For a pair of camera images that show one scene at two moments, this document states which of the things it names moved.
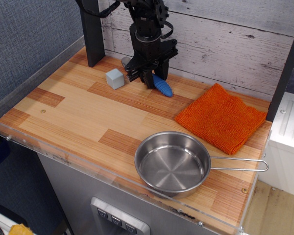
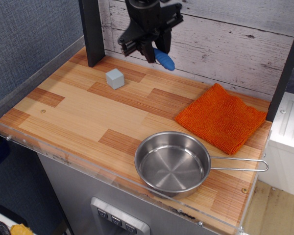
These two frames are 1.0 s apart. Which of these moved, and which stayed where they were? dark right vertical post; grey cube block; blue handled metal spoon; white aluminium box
Moved: blue handled metal spoon
Stayed: white aluminium box; grey cube block; dark right vertical post
